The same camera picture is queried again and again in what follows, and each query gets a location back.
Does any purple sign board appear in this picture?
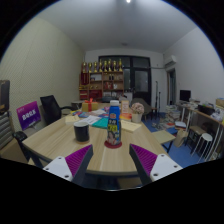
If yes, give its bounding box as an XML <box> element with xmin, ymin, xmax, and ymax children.
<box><xmin>16</xmin><ymin>100</ymin><xmax>42</xmax><ymax>131</ymax></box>

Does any black tripod stand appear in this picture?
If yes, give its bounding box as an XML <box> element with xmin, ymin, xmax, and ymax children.
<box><xmin>153</xmin><ymin>80</ymin><xmax>162</xmax><ymax>109</ymax></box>

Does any black office chair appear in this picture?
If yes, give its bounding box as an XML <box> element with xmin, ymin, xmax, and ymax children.
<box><xmin>39</xmin><ymin>94</ymin><xmax>74</xmax><ymax>127</ymax></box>

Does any yellow gift box red ribbon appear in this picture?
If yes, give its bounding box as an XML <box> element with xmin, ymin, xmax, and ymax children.
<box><xmin>81</xmin><ymin>98</ymin><xmax>99</xmax><ymax>113</ymax></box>

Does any blue drink bottle white cap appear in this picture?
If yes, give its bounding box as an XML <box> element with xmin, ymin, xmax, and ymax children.
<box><xmin>106</xmin><ymin>99</ymin><xmax>122</xmax><ymax>147</ymax></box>

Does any flat round red coaster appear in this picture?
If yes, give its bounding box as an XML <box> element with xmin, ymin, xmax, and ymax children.
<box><xmin>103</xmin><ymin>139</ymin><xmax>123</xmax><ymax>149</ymax></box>

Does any brown cardboard box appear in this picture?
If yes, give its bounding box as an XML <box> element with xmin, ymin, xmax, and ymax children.
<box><xmin>0</xmin><ymin>138</ymin><xmax>29</xmax><ymax>164</ymax></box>

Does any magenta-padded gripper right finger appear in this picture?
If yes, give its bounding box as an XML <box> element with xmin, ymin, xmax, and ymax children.
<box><xmin>129</xmin><ymin>143</ymin><xmax>184</xmax><ymax>186</ymax></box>

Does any black suitcase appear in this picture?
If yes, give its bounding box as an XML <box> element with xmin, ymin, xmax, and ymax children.
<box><xmin>0</xmin><ymin>79</ymin><xmax>11</xmax><ymax>113</ymax></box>

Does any low wooden bench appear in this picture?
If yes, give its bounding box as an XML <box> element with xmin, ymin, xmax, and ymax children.
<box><xmin>151</xmin><ymin>129</ymin><xmax>177</xmax><ymax>153</ymax></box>

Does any flower bouquet in white pot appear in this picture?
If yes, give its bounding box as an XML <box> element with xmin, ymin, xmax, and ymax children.
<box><xmin>130</xmin><ymin>102</ymin><xmax>145</xmax><ymax>124</ymax></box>

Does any large pale yellow notepad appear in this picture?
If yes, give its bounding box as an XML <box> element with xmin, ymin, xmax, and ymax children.
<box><xmin>120</xmin><ymin>119</ymin><xmax>143</xmax><ymax>134</ymax></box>

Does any cluttered wooden side desk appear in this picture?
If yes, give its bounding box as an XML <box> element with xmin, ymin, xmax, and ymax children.
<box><xmin>176</xmin><ymin>101</ymin><xmax>224</xmax><ymax>161</ymax></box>

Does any black computer monitor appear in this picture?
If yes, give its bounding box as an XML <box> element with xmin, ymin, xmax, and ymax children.
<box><xmin>179</xmin><ymin>89</ymin><xmax>192</xmax><ymax>103</ymax></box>

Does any black mug white inside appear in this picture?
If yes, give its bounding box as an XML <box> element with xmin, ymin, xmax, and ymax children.
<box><xmin>73</xmin><ymin>120</ymin><xmax>91</xmax><ymax>143</ymax></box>

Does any small standing picture card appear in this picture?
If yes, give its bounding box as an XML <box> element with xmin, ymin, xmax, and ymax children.
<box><xmin>120</xmin><ymin>99</ymin><xmax>130</xmax><ymax>115</ymax></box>

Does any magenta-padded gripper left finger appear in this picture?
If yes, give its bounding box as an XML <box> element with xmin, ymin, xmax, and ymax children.
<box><xmin>43</xmin><ymin>143</ymin><xmax>94</xmax><ymax>187</ymax></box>

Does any wooden shelf unit with trophies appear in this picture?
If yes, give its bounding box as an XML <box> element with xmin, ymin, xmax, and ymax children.
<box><xmin>78</xmin><ymin>59</ymin><xmax>125</xmax><ymax>101</ymax></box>

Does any white round stool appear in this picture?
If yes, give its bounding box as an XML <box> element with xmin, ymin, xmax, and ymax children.
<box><xmin>193</xmin><ymin>132</ymin><xmax>214</xmax><ymax>161</ymax></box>

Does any wooden stool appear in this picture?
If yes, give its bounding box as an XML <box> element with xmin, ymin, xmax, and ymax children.
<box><xmin>186</xmin><ymin>124</ymin><xmax>205</xmax><ymax>148</ymax></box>

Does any black bag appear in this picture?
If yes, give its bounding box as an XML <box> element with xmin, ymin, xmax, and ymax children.
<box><xmin>13</xmin><ymin>130</ymin><xmax>31</xmax><ymax>161</ymax></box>

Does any teal book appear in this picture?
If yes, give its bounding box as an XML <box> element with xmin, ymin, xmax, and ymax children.
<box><xmin>91</xmin><ymin>117</ymin><xmax>109</xmax><ymax>130</ymax></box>

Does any small pale yellow notepad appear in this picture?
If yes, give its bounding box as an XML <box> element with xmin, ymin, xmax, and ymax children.
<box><xmin>64</xmin><ymin>114</ymin><xmax>81</xmax><ymax>126</ymax></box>

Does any white wall air conditioner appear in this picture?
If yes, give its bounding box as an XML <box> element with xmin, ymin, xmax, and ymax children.
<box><xmin>163</xmin><ymin>54</ymin><xmax>178</xmax><ymax>68</ymax></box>

